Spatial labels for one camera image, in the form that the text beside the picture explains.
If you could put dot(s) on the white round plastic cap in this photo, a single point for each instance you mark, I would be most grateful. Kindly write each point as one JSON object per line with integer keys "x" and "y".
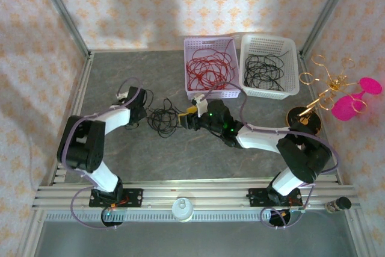
{"x": 182, "y": 210}

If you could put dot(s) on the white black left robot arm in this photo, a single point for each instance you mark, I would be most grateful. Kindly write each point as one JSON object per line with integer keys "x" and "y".
{"x": 114, "y": 118}

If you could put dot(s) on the white perforated plastic basket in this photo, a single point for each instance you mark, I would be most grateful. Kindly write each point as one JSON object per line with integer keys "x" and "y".
{"x": 264, "y": 93}

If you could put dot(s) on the aluminium frame leg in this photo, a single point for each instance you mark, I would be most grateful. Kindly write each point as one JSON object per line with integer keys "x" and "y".
{"x": 31, "y": 233}
{"x": 359, "y": 233}

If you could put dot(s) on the black cylindrical bottle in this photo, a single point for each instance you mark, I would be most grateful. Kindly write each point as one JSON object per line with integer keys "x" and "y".
{"x": 343, "y": 203}

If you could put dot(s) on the pink plastic wine glass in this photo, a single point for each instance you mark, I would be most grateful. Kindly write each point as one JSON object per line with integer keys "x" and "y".
{"x": 346, "y": 108}

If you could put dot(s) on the lavender perforated plastic basket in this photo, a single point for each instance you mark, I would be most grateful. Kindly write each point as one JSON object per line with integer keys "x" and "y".
{"x": 210, "y": 93}

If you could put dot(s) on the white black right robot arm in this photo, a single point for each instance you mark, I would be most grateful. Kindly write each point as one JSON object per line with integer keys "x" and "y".
{"x": 258, "y": 139}

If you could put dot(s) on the aluminium mounting rail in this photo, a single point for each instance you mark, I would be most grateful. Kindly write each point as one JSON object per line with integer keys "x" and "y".
{"x": 195, "y": 192}

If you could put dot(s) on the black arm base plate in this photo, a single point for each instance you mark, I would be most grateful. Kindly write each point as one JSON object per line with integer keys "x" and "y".
{"x": 255, "y": 195}
{"x": 135, "y": 196}

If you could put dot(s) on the aluminium frame post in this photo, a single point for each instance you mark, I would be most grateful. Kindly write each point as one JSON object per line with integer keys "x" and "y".
{"x": 325, "y": 13}
{"x": 65, "y": 13}

